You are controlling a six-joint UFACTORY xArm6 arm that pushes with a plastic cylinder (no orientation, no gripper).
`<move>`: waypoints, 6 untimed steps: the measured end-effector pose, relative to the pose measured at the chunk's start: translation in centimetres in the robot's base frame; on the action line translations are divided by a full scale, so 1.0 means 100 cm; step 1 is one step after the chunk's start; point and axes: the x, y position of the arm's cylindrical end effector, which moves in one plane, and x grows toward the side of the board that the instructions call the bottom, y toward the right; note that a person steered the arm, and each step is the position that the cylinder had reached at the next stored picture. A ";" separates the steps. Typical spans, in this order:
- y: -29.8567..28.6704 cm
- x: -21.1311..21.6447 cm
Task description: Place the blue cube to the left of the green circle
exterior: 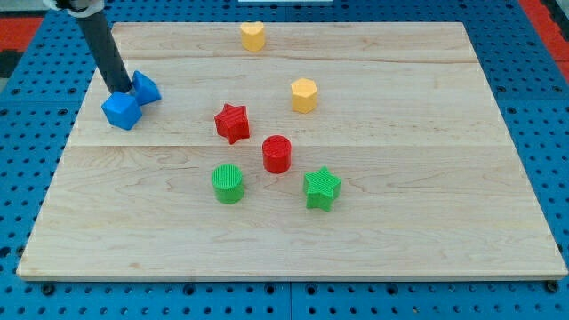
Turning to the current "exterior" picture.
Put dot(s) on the blue cube block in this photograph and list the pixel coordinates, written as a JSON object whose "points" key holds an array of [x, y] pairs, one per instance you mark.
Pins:
{"points": [[122, 110]]}

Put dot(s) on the red cylinder block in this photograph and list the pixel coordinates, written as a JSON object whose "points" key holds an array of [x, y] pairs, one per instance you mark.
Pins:
{"points": [[277, 154]]}

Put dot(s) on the green star block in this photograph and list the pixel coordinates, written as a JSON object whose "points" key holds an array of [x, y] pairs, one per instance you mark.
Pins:
{"points": [[321, 189]]}

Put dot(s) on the green cylinder block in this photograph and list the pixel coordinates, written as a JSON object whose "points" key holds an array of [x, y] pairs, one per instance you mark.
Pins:
{"points": [[227, 182]]}

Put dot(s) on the red star block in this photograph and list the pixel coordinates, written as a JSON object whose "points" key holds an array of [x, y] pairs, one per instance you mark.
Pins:
{"points": [[232, 123]]}

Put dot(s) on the yellow hexagon block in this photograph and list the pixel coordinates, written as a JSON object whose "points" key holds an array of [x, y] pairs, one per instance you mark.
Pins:
{"points": [[304, 95]]}

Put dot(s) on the light wooden board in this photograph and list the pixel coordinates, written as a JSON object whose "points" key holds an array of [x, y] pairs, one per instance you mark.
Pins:
{"points": [[432, 186]]}

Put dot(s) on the yellow heart block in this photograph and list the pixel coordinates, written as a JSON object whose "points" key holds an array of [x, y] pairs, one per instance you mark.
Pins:
{"points": [[253, 36]]}

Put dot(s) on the blue triangular block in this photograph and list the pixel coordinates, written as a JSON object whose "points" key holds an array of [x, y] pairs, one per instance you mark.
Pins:
{"points": [[145, 89]]}

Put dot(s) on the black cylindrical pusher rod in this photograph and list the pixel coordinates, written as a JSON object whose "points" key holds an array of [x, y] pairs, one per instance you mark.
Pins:
{"points": [[102, 45]]}

